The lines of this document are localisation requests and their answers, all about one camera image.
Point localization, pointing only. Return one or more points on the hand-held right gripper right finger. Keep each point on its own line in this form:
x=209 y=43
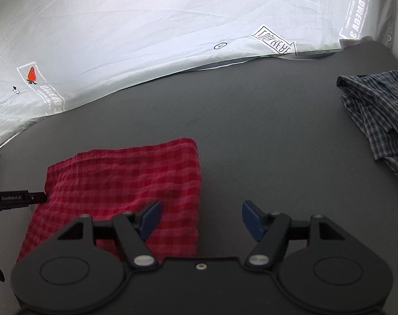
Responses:
x=253 y=218

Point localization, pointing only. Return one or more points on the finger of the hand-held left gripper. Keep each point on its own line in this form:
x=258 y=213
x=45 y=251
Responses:
x=37 y=197

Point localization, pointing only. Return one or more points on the printed grey bed sheet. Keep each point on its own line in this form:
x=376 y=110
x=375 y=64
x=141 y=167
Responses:
x=153 y=32

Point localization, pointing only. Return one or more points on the red checked garment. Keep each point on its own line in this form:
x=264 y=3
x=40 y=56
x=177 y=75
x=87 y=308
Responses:
x=126 y=180

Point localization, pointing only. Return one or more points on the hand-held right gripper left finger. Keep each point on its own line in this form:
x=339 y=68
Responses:
x=151 y=216

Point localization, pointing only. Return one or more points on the blue plaid shirt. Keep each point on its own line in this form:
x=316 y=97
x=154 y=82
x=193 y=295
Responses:
x=379 y=115

